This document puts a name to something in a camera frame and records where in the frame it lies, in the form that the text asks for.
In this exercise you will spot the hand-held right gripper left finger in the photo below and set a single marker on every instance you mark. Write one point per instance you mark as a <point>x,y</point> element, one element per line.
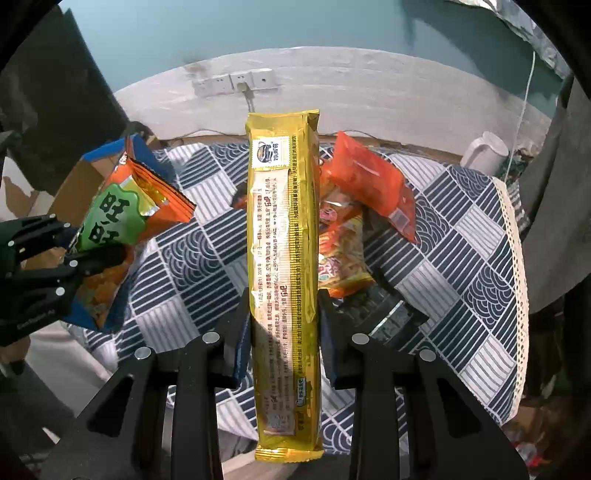
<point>240,332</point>

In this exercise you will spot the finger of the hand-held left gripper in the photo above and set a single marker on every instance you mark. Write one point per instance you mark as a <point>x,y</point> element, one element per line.
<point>41,230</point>
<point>87,263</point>

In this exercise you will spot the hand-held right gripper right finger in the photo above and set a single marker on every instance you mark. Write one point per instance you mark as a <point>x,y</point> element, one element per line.
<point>330,337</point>

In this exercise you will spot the orange green snack packet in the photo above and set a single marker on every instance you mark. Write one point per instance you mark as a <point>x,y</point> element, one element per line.
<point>120,217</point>

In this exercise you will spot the blue-edged cardboard box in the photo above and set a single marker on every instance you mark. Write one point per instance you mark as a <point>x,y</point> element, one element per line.
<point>78,184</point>

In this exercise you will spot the long yellow biscuit packet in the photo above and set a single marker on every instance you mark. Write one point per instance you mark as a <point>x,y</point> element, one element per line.
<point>284,230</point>

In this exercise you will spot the red-orange snack packet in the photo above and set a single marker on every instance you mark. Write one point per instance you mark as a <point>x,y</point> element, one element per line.
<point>369,180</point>

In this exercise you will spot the black snack packet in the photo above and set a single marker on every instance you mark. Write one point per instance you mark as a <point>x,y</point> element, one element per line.
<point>397,314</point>

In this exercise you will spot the orange yellow snack packet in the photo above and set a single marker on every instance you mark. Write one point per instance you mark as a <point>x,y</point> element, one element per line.
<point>341,249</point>

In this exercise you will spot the navy patterned tablecloth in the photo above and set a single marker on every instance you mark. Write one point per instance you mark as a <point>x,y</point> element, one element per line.
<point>438,277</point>

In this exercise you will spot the black board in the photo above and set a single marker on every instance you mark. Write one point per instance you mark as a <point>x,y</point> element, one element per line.
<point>51,101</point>

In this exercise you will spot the white kettle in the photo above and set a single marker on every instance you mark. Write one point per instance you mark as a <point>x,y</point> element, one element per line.
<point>485,152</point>

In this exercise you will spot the grey hanging garment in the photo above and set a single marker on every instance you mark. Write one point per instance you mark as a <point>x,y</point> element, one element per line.
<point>558,207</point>

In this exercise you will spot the white wall socket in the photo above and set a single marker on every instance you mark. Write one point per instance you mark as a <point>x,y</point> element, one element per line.
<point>264,78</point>
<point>220,84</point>
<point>240,78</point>
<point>202,86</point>

